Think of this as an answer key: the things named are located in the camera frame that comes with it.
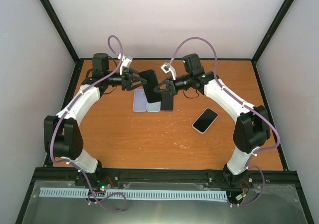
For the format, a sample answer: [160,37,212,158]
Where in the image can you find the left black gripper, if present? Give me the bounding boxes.
[105,68,147,91]

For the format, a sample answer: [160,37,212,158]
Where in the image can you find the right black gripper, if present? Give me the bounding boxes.
[154,73,192,96]

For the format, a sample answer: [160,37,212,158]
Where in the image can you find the purple phone black screen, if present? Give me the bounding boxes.
[160,94,173,112]

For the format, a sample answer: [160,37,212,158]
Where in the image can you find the lilac phone case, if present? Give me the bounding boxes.
[133,89,147,112]

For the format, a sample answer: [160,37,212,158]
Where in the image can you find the light blue phone case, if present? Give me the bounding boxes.
[147,102,161,112]

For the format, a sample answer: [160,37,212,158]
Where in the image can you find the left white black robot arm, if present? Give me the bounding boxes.
[44,53,147,186]

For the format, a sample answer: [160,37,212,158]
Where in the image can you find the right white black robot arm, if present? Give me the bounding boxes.
[154,54,270,187]

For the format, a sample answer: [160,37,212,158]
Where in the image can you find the phone in white case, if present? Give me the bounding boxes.
[192,108,218,134]

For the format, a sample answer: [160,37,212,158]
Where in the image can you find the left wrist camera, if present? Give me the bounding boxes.
[118,53,133,75]

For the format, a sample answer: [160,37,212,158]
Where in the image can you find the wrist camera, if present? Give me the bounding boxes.
[118,53,133,75]
[160,62,177,80]

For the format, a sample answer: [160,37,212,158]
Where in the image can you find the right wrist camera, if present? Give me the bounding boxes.
[160,62,177,80]

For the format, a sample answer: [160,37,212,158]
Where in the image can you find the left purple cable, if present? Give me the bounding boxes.
[49,34,128,213]

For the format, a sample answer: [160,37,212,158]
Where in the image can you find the purple cable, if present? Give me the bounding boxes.
[49,34,128,213]
[170,36,281,207]

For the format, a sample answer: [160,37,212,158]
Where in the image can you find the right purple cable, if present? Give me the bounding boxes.
[170,36,281,207]

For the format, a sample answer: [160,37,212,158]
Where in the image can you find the light blue cable duct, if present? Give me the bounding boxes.
[38,187,227,202]

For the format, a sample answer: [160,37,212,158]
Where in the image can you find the black mounting rail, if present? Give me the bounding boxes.
[32,167,299,191]

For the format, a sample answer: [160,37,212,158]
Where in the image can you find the black enclosure frame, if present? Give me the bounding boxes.
[16,0,314,224]

